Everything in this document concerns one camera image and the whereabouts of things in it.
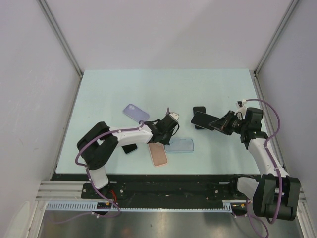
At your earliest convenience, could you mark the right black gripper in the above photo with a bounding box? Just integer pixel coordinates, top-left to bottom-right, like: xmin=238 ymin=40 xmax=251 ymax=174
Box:
xmin=209 ymin=110 xmax=248 ymax=135

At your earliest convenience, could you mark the blue phone case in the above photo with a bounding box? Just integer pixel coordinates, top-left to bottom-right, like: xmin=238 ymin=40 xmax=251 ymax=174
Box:
xmin=164 ymin=138 xmax=194 ymax=153

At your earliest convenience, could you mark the black phone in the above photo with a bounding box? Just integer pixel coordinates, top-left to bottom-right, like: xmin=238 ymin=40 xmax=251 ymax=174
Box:
xmin=122 ymin=144 xmax=138 ymax=154
xmin=191 ymin=112 xmax=219 ymax=131
xmin=193 ymin=106 xmax=206 ymax=130

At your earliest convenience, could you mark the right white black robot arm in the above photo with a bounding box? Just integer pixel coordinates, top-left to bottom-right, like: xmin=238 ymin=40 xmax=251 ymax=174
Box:
xmin=209 ymin=108 xmax=301 ymax=222

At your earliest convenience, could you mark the pink phone case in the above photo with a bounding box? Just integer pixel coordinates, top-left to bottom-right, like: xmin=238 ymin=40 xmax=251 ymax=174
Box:
xmin=148 ymin=143 xmax=168 ymax=167

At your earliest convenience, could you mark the purple phone case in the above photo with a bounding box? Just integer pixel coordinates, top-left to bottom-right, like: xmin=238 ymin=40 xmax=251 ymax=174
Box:
xmin=123 ymin=104 xmax=150 ymax=122

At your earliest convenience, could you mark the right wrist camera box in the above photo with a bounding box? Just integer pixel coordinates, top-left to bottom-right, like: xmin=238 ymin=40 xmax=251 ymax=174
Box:
xmin=235 ymin=99 xmax=247 ymax=116

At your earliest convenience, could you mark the right aluminium frame post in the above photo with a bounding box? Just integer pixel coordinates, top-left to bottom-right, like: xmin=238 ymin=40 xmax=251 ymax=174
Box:
xmin=253 ymin=0 xmax=302 ymax=75

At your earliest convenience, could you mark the aluminium frame post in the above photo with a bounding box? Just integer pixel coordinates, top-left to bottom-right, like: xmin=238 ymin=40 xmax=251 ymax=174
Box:
xmin=253 ymin=0 xmax=302 ymax=75
xmin=37 ymin=0 xmax=84 ymax=77

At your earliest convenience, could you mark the white slotted cable duct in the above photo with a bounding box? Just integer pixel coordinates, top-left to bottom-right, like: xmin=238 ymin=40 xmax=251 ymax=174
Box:
xmin=46 ymin=201 xmax=246 ymax=213

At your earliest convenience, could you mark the aluminium cross rail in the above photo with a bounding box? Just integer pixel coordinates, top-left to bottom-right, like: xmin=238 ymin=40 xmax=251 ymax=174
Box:
xmin=34 ymin=180 xmax=307 ymax=201

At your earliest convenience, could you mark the left aluminium frame post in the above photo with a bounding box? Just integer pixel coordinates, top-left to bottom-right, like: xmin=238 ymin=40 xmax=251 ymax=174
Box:
xmin=37 ymin=0 xmax=84 ymax=77

